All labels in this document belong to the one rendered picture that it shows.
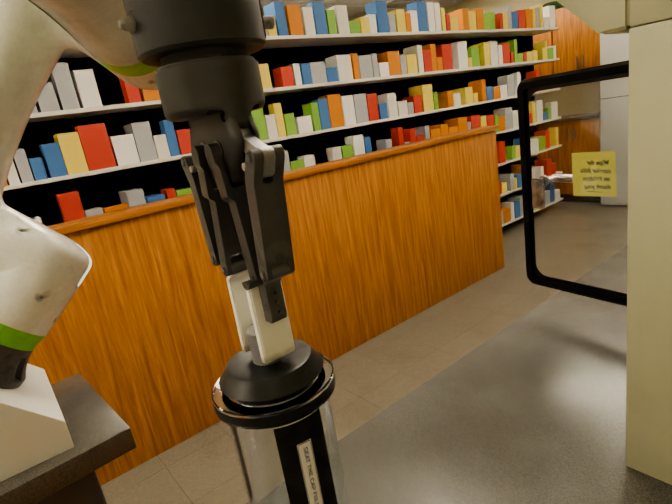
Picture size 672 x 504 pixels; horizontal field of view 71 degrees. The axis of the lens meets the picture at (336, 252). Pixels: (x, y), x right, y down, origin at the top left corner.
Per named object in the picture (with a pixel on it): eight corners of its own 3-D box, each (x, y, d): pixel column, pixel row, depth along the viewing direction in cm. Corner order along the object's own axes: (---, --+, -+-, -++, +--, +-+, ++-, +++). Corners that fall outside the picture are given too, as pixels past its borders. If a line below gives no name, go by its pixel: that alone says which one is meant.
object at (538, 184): (541, 209, 88) (540, 179, 87) (531, 208, 90) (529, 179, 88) (547, 207, 89) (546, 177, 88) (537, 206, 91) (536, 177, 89)
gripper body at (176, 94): (278, 45, 34) (301, 175, 36) (226, 67, 40) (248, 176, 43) (176, 50, 29) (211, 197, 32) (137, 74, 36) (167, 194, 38)
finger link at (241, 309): (229, 278, 39) (225, 276, 40) (245, 353, 41) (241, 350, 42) (260, 267, 41) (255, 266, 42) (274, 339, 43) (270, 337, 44)
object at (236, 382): (348, 387, 41) (336, 318, 39) (256, 442, 36) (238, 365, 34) (291, 356, 48) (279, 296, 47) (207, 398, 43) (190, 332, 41)
